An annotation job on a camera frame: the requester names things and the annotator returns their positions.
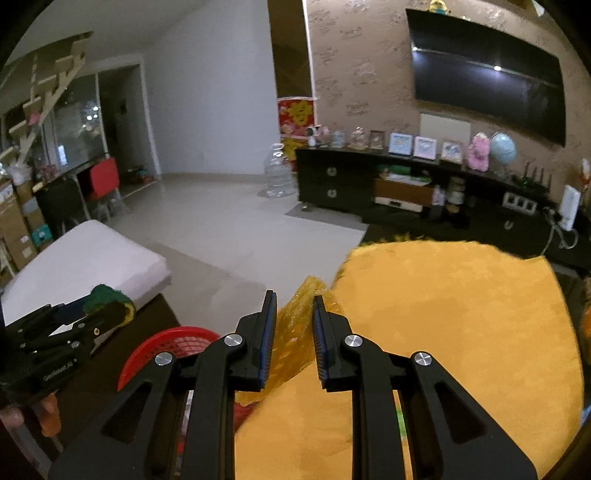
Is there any pink plush toy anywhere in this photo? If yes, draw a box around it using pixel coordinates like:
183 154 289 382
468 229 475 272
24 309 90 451
466 132 491 172

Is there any pale blue globe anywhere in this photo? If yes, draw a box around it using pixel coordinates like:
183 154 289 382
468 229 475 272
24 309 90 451
489 131 517 179

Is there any person's left hand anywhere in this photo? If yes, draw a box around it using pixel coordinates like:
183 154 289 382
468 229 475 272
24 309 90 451
0 393 64 439

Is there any red chair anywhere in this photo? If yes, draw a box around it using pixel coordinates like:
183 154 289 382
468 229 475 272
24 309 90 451
87 157 128 219

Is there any clear plastic water bottle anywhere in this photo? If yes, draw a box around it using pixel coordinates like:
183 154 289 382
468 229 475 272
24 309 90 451
263 143 297 199

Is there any black television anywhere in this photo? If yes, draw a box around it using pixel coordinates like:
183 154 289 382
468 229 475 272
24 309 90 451
405 8 568 148

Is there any wooden stepped shelf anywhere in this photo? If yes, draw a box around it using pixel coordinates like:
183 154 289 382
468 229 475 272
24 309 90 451
0 31 94 172

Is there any white mattress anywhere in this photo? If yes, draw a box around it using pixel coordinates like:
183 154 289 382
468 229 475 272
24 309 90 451
0 219 173 326

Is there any white power strip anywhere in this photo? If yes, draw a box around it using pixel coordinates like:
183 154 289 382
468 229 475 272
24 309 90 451
502 191 539 213

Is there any green yellow scrub cloth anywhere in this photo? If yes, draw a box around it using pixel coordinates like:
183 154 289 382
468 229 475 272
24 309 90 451
89 284 136 330

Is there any red wall poster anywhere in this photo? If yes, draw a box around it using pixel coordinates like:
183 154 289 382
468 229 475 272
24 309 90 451
276 96 316 172

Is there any black chair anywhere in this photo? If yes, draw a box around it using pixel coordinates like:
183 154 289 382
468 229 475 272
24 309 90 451
35 177 91 237

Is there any small pink toy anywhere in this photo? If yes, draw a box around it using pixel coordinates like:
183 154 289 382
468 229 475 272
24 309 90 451
304 125 331 148

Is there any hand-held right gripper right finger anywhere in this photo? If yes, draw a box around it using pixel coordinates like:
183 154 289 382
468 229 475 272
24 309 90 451
312 295 539 480

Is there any red plastic basket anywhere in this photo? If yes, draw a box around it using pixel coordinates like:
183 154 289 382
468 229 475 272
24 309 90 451
117 326 259 462

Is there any black TV cabinet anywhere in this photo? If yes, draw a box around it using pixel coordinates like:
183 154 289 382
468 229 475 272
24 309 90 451
294 145 591 278

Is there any white board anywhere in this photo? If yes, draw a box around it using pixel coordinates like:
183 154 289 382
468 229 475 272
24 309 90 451
419 112 471 151

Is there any yellow tablecloth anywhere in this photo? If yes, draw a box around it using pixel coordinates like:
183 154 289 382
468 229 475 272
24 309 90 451
233 237 585 480

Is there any white upright device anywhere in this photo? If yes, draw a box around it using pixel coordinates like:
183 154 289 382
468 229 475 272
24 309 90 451
558 184 582 231

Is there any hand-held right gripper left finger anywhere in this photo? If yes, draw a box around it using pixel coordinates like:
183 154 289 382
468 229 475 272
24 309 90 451
48 290 279 480

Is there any yellow mesh bag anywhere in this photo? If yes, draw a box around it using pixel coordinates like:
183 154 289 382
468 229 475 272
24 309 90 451
235 275 352 408

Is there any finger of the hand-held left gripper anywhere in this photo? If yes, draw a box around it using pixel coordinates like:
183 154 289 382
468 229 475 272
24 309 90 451
18 305 129 359
2 300 95 343

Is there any white cable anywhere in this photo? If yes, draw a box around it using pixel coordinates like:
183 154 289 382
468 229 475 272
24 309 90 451
542 207 579 257

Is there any black router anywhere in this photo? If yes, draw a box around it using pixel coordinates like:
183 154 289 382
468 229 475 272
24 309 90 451
514 162 554 188

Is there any stack of cardboard boxes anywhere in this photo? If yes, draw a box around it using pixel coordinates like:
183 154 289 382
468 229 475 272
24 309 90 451
0 179 41 288

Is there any brown wooden box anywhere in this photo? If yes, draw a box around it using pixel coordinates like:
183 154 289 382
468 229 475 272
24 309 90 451
372 177 435 213

